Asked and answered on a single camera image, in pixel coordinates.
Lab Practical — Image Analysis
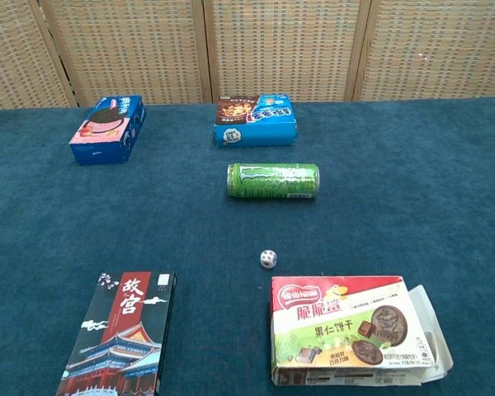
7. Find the green energy drink can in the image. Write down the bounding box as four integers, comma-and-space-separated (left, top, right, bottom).
226, 163, 321, 200

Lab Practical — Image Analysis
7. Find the blue pink Oreo box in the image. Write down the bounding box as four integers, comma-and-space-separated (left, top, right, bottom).
68, 95, 147, 167

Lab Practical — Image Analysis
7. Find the blue chocolate cookie box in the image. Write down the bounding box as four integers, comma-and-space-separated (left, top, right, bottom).
212, 95, 299, 149

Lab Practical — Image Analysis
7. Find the black red palace box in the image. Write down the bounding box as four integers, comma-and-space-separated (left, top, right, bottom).
55, 271, 177, 396

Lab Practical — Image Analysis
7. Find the blue felt table cloth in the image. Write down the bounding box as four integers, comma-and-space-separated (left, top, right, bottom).
0, 96, 495, 396

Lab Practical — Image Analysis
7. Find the red white Nestle biscuit box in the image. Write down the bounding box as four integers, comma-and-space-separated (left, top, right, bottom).
269, 275, 455, 388

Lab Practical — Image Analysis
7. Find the small white die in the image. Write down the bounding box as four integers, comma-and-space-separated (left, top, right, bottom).
259, 249, 279, 269

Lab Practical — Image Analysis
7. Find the woven folding screen panel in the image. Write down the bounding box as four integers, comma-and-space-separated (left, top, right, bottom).
352, 0, 495, 103
27, 0, 213, 108
192, 0, 373, 104
0, 0, 78, 113

